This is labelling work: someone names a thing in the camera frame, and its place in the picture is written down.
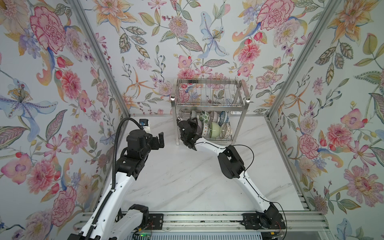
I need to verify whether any dark blue flower bowl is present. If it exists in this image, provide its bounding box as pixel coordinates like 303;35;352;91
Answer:
190;111;199;120

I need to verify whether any green white patterned bowl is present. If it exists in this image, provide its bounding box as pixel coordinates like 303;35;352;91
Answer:
202;123;210;138

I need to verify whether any green leaf pattern bowl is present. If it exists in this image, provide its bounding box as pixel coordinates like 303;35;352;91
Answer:
199;111;210;124

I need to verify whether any light green bowl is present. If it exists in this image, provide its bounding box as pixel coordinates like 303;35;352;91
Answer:
209;122;221;139

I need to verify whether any purple ribbed bowl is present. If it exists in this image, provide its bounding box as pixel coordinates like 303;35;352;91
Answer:
210;111;220;124

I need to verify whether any brown white patterned bowl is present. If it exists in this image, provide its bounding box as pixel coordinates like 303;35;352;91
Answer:
220;123;232;139

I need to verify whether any blue floral bowl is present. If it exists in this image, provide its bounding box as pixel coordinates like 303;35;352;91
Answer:
218;111;230;126

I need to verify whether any lilac plain bowl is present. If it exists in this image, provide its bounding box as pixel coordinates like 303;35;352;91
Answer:
196;119;204;136

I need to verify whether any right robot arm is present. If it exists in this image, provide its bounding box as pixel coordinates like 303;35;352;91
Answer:
176;118;288;230

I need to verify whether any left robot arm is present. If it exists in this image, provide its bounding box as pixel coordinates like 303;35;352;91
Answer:
68;130;165;240

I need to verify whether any steel two-tier dish rack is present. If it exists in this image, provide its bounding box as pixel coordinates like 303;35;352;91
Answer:
171;79;251;145

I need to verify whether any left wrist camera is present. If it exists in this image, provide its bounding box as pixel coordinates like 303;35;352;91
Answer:
139;119;151;133

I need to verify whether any black corrugated cable conduit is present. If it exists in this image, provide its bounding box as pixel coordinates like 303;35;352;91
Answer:
83;117;145;240

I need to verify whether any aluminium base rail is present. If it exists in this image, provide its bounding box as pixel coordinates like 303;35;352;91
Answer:
149;211;329;233

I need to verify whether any left aluminium corner post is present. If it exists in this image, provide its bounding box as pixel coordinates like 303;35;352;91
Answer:
69;0;130;117

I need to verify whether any aluminium corner post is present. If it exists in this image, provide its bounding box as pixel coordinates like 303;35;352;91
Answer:
69;0;130;117
266;0;339;120

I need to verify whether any right aluminium corner post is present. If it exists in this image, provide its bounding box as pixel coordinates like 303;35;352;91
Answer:
266;0;339;120

